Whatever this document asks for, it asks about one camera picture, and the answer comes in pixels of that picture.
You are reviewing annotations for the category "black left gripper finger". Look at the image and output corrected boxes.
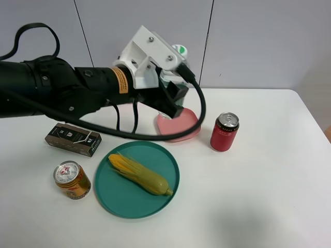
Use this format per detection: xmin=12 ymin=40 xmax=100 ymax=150
xmin=158 ymin=91 xmax=183 ymax=118
xmin=167 ymin=82 xmax=188 ymax=105

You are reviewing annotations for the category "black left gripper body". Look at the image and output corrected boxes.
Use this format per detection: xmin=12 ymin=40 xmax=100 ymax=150
xmin=135 ymin=87 xmax=167 ymax=110

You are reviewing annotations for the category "clear water bottle green label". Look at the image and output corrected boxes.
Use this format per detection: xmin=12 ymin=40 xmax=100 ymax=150
xmin=159 ymin=44 xmax=188 ymax=119

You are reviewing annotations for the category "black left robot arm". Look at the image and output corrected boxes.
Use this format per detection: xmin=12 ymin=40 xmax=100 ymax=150
xmin=1 ymin=58 xmax=188 ymax=119

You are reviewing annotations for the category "pink square plate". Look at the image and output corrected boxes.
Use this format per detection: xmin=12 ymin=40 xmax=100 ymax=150
xmin=156 ymin=108 xmax=198 ymax=135

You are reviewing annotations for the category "red soda can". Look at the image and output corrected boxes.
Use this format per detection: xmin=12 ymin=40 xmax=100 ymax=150
xmin=210 ymin=112 xmax=239 ymax=152

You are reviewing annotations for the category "yellow corn cob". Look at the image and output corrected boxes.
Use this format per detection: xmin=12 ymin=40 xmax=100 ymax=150
xmin=108 ymin=153 xmax=173 ymax=196

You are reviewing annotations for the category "teal round plate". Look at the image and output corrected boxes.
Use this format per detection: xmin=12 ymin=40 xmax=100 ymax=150
xmin=94 ymin=141 xmax=180 ymax=219

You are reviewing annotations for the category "dark brown cardboard box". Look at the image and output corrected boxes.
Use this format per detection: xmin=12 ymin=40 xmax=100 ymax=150
xmin=44 ymin=123 xmax=102 ymax=157

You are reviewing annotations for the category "gold drink can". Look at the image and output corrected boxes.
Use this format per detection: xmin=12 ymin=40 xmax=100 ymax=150
xmin=53 ymin=161 xmax=92 ymax=200

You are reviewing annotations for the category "black camera cable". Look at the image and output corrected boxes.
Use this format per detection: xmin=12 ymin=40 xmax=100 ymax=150
xmin=0 ymin=23 xmax=207 ymax=142

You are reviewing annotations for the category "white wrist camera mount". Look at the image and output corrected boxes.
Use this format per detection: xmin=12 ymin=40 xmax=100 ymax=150
xmin=113 ymin=26 xmax=187 ymax=89

